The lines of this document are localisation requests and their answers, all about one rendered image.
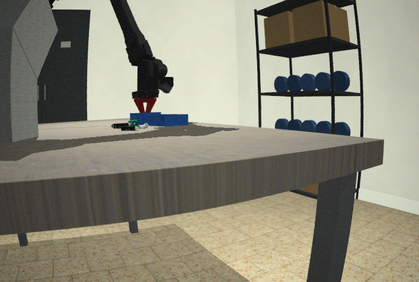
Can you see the grey hex-head bolt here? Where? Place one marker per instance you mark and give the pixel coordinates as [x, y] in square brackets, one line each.
[145, 125]

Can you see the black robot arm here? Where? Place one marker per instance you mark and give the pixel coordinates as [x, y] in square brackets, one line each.
[139, 51]

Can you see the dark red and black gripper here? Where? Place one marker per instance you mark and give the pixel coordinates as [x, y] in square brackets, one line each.
[140, 96]

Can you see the blue three-compartment bin rack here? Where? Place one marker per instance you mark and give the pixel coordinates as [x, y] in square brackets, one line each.
[158, 119]

